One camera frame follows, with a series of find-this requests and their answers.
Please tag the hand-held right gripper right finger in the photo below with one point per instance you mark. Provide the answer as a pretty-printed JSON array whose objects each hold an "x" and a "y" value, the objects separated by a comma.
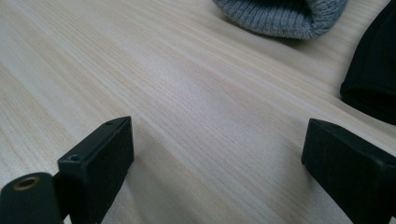
[{"x": 348, "y": 168}]

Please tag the black cloth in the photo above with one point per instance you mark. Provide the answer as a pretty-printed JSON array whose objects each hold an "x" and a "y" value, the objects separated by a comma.
[{"x": 373, "y": 68}]

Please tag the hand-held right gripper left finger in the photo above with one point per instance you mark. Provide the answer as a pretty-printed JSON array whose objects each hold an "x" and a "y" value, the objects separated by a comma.
[{"x": 96, "y": 169}]

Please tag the grey knit hat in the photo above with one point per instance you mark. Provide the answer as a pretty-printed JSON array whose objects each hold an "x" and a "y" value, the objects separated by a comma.
[{"x": 280, "y": 17}]

